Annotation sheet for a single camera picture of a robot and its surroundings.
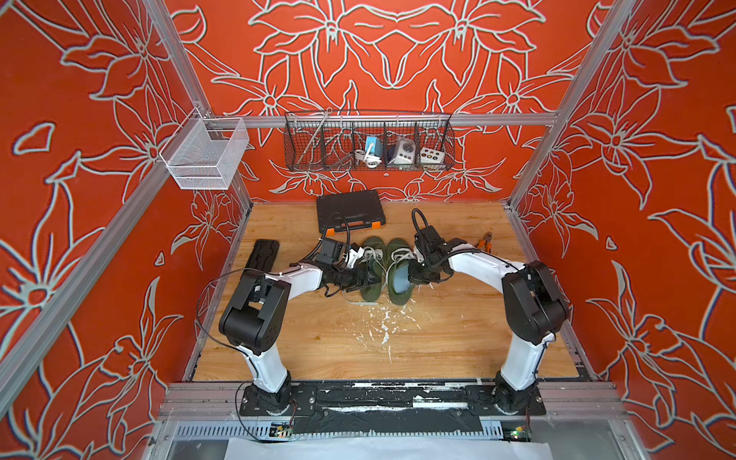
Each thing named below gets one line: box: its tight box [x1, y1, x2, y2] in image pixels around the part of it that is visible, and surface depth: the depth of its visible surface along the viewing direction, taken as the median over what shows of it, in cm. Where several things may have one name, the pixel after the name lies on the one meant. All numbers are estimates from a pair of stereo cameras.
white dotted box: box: [419, 146, 445, 164], surface depth 96 cm
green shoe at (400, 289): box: [386, 237, 415, 306], surface depth 94 cm
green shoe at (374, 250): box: [360, 235, 387, 302], surface depth 94 cm
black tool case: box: [316, 190, 387, 234], surface depth 116 cm
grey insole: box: [392, 267, 411, 295], surface depth 94 cm
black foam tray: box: [244, 238, 280, 274], surface depth 103 cm
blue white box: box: [365, 136, 384, 159], surface depth 85 cm
